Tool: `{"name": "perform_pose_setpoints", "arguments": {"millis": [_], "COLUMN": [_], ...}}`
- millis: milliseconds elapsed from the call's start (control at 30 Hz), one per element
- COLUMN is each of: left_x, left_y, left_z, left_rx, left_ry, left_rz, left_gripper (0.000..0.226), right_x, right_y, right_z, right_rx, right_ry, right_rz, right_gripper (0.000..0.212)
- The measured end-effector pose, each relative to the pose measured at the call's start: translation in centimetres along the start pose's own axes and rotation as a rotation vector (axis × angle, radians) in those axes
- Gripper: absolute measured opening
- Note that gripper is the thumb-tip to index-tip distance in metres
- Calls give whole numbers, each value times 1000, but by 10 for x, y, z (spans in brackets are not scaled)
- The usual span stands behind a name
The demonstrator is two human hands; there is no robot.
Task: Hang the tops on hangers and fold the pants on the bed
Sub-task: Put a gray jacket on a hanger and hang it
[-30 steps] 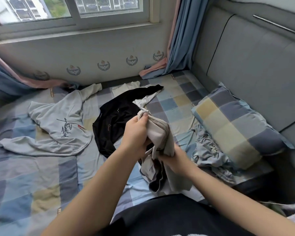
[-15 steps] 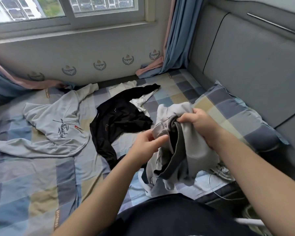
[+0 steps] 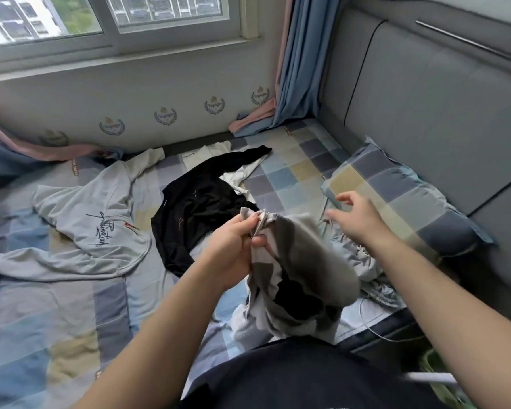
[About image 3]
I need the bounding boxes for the person's right forearm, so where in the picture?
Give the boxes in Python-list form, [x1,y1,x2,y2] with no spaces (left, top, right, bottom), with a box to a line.
[366,226,511,409]

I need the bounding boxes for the white cable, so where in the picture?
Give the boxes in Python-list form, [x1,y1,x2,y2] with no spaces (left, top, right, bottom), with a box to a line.
[358,295,429,344]

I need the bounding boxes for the blue-grey garment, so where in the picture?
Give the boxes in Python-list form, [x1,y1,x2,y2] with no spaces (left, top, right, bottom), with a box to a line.
[324,226,407,310]

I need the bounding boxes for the small cream t-shirt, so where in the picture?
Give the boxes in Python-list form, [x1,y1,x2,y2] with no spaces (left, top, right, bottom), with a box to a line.
[181,140,272,194]

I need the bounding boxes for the white framed window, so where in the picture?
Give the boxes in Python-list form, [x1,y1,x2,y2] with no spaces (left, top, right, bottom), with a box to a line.
[0,0,262,80]

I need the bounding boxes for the person's left hand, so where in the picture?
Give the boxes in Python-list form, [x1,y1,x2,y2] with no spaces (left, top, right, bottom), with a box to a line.
[196,208,270,292]

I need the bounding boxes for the high-rise buildings outside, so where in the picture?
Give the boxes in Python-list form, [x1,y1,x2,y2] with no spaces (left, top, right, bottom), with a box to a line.
[0,0,227,46]

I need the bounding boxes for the person's left forearm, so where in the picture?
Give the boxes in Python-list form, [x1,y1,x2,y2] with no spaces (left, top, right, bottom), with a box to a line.
[72,260,235,409]

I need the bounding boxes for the grey two-tone jacket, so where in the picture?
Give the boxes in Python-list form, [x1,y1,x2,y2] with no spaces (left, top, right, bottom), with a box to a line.
[230,208,363,346]

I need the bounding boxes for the white metal rack frame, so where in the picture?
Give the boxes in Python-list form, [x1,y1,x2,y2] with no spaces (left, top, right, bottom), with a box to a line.
[400,370,458,385]

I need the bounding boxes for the green bag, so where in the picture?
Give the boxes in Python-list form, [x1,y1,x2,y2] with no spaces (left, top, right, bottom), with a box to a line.
[421,349,480,409]

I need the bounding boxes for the grey padded headboard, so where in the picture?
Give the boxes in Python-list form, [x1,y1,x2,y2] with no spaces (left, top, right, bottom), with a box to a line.
[319,0,511,320]

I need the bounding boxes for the plaid pillow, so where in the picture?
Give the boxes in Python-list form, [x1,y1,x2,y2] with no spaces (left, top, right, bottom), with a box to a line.
[322,136,495,269]

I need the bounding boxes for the white t-shirt with script print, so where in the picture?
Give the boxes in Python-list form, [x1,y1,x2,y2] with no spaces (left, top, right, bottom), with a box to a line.
[0,147,167,282]

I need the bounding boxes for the person's right hand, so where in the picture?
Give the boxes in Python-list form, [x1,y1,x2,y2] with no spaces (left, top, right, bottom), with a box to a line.
[324,190,395,252]

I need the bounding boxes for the black garment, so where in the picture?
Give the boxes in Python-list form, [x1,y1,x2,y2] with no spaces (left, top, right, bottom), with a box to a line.
[150,144,274,278]

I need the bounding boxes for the bed with plaid sheet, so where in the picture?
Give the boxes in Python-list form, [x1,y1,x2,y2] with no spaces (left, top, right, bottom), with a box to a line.
[0,119,487,409]

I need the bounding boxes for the person's dark shirt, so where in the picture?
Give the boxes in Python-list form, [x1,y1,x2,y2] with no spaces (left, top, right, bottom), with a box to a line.
[179,336,448,409]

